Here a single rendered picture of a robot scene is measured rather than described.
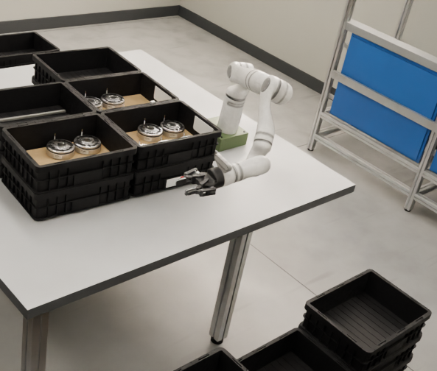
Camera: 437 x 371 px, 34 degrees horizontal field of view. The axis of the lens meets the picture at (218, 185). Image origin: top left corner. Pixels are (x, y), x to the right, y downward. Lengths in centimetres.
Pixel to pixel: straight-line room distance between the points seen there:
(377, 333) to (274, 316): 80
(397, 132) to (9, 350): 262
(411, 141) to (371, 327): 191
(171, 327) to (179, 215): 72
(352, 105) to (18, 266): 283
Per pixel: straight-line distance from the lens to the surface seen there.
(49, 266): 236
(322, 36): 586
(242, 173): 250
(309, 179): 311
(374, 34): 449
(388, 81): 446
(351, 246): 405
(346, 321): 273
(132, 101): 318
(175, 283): 346
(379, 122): 454
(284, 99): 268
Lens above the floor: 218
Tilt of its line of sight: 31 degrees down
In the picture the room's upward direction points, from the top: 12 degrees clockwise
